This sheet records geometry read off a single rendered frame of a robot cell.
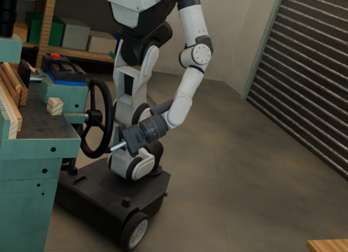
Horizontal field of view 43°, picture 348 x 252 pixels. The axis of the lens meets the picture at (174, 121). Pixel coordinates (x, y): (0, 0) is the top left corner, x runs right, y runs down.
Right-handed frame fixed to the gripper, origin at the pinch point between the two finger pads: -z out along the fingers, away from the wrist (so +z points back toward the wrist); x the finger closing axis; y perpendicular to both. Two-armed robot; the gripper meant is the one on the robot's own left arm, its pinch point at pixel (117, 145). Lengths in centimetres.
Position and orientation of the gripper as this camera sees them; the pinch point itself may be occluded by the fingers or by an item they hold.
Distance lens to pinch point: 159.4
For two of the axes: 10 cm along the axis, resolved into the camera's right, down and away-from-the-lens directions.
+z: 8.5, -4.3, 3.0
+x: -4.2, -9.0, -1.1
